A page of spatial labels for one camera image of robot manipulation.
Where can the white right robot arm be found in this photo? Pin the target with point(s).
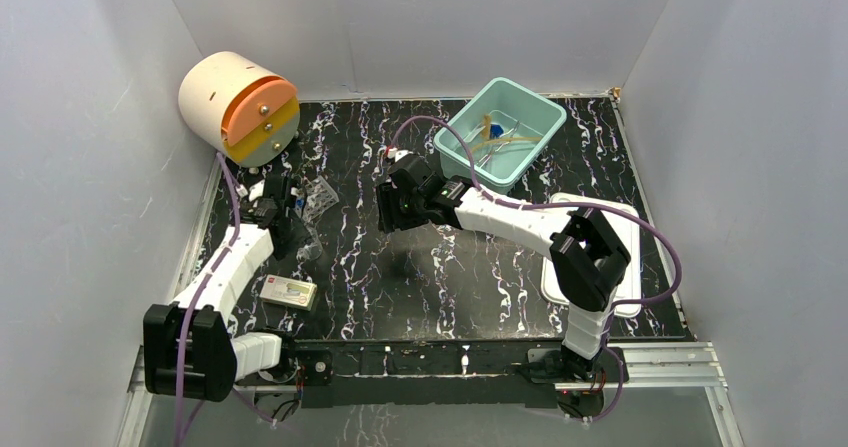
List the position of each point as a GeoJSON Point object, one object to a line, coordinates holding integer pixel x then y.
{"type": "Point", "coordinates": [588, 256]}

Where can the white red slide box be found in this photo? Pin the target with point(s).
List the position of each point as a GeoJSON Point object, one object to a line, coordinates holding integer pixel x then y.
{"type": "Point", "coordinates": [288, 292]}

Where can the white orange cylinder drum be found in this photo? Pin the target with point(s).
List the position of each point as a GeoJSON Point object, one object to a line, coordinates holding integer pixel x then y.
{"type": "Point", "coordinates": [243, 110]}

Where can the mint green plastic bin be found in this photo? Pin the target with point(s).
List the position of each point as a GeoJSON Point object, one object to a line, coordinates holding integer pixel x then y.
{"type": "Point", "coordinates": [508, 103]}

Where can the amber rubber tube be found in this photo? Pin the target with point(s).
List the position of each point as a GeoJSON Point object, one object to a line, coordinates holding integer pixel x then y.
{"type": "Point", "coordinates": [486, 141]}

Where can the clear glass beaker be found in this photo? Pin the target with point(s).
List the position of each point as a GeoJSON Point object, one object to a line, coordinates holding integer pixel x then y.
{"type": "Point", "coordinates": [310, 249]}

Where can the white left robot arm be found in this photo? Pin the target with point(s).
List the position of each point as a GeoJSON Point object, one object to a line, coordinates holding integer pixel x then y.
{"type": "Point", "coordinates": [187, 349]}

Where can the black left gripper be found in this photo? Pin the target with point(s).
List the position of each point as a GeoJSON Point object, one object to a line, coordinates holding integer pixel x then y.
{"type": "Point", "coordinates": [289, 207]}

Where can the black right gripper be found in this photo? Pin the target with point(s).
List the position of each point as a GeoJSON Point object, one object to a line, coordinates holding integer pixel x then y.
{"type": "Point", "coordinates": [386, 198]}

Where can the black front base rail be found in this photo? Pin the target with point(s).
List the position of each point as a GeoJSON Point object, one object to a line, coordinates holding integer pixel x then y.
{"type": "Point", "coordinates": [453, 372]}

